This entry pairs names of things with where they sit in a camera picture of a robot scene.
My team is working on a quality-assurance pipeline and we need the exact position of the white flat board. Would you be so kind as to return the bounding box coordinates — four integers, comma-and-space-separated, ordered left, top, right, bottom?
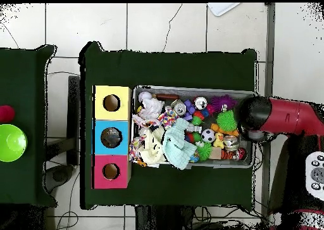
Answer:
206, 3, 240, 17

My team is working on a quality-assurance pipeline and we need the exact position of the silver topped dark can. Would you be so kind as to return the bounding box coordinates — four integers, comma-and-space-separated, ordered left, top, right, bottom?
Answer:
194, 96, 208, 111

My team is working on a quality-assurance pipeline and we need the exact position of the black and white soccer ball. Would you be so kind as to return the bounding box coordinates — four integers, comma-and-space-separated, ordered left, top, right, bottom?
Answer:
201, 128, 216, 143

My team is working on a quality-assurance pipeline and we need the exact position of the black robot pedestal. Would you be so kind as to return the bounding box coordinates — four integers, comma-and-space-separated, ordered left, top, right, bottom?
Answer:
135, 205, 196, 230

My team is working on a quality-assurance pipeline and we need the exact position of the purple spiky toy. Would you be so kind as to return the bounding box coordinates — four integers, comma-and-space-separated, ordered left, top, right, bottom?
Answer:
209, 94, 239, 113

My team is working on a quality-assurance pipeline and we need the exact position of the bright green plastic bowl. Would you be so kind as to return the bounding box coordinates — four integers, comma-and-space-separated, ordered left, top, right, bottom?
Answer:
0, 124, 28, 163

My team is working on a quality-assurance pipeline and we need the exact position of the green spiky toy with eyes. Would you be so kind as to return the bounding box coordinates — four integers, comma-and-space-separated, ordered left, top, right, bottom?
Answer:
196, 141, 213, 162

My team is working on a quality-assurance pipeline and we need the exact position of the silver topped pale can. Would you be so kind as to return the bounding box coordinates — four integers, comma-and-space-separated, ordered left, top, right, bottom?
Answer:
171, 99, 187, 117

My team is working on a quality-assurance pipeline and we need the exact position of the dark green tablecloth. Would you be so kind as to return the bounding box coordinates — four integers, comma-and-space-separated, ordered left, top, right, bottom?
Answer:
78, 41, 258, 210
0, 44, 58, 207

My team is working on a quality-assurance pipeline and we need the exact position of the shallow clear mesh bin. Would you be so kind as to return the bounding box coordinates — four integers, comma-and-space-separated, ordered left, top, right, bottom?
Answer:
130, 84, 259, 170

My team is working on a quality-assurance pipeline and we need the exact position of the red plastic cup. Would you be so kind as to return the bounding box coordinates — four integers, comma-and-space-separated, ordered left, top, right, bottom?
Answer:
0, 105, 15, 123

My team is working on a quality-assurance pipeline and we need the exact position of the dark grey rounded object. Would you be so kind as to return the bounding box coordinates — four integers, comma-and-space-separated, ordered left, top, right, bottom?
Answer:
44, 163, 75, 193

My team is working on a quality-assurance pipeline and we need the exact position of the crushed clear plastic bottle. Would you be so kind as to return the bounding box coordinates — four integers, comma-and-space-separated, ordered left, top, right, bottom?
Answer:
108, 128, 123, 143
101, 132, 117, 148

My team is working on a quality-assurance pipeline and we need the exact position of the cream knitted cloth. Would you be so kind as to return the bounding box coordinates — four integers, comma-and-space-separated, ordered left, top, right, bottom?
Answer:
137, 125, 166, 166

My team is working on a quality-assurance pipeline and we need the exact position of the black upright panel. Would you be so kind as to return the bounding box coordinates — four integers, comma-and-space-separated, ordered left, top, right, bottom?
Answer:
66, 75, 81, 166

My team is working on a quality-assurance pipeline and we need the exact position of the mint green knitted cloth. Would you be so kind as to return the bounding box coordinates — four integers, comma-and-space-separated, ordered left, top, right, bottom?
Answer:
161, 118, 197, 170

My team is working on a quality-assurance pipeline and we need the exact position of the wooden box with three holes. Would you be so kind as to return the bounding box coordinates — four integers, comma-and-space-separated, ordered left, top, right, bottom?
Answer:
91, 85, 132, 189

